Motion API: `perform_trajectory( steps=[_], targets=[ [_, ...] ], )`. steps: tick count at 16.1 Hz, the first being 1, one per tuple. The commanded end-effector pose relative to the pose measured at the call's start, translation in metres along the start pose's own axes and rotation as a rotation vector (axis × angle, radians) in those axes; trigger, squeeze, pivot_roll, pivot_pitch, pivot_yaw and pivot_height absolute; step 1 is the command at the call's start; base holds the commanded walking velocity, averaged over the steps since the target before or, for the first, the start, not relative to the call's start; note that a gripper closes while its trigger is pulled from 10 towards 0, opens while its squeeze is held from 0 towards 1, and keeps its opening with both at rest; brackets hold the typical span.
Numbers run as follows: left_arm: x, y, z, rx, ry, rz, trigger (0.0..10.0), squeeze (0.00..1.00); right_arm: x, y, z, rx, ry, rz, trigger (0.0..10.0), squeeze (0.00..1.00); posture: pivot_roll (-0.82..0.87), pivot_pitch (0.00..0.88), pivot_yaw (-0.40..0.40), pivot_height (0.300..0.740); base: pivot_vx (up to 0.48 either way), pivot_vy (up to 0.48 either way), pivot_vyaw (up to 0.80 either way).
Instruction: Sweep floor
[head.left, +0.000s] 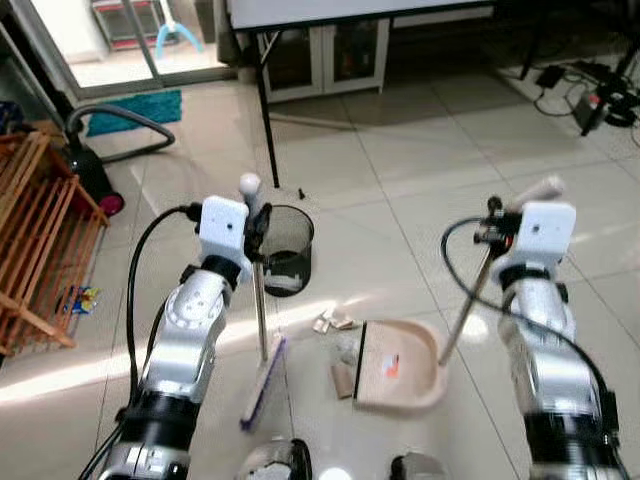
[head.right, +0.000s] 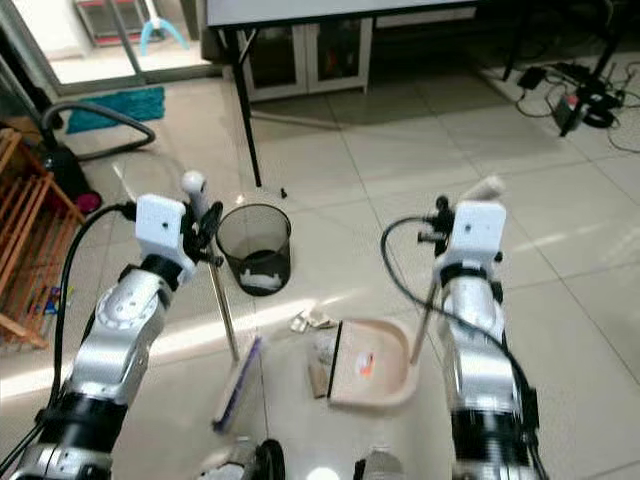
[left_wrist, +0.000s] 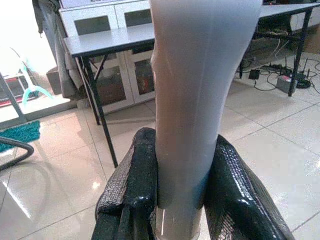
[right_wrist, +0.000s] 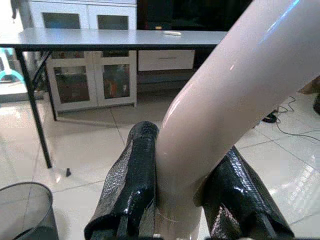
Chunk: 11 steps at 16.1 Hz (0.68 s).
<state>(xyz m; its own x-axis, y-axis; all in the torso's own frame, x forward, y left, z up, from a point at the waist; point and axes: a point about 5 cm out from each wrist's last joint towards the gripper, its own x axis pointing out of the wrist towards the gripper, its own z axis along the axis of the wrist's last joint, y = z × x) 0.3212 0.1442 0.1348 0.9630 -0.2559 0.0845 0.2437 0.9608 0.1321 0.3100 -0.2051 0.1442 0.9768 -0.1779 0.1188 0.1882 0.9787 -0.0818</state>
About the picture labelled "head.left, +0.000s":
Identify broom with purple brush head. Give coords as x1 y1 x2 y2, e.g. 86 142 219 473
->
237 173 291 433

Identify beige dustpan with long handle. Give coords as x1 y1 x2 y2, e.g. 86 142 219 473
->
352 177 568 414

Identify teal floor mat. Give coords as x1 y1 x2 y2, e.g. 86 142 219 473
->
86 89 185 138

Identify black mesh waste bin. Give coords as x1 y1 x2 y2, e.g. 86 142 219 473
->
257 205 316 298

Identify white paper in bin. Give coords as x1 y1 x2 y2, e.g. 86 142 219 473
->
268 272 305 295

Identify crumpled paper scraps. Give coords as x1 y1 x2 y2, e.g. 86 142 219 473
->
313 310 362 334

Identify brown cardboard piece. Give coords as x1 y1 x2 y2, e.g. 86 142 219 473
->
330 358 359 401

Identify white glass-door cabinet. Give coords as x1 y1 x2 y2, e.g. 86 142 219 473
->
262 20 392 104

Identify small colourful packet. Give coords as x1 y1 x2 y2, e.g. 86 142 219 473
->
62 287 102 314

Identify light blue curved hook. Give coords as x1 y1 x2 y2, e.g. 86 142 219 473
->
155 22 205 57

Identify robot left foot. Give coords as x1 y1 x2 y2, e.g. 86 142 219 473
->
240 438 314 480

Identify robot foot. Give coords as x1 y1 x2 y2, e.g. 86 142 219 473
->
390 452 452 480
240 438 314 480

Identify wooden slatted rack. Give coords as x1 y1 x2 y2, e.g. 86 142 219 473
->
0 130 110 357

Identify white table with black legs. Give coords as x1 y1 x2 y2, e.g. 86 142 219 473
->
228 0 501 191

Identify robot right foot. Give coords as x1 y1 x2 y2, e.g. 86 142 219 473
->
390 452 452 480

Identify red plastic basket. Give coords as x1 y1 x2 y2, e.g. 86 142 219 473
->
90 0 173 51

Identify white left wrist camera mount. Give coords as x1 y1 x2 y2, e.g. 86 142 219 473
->
197 196 251 263

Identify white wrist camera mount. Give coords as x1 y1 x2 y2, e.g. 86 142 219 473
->
515 202 578 271
197 196 251 263

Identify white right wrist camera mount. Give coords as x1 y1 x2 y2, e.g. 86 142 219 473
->
515 202 578 271

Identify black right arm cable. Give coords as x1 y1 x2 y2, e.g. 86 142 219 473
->
440 217 627 473

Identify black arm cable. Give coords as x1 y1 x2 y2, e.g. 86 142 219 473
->
80 203 207 480
440 217 627 473

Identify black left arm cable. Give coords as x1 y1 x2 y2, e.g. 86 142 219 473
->
80 203 207 480

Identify black power adapter with cables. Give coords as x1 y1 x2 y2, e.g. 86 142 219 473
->
530 60 640 137

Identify black vacuum cleaner with hose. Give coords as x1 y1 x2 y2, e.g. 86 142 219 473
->
62 103 178 217

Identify grey sliding door frame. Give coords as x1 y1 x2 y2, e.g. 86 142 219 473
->
0 0 237 101

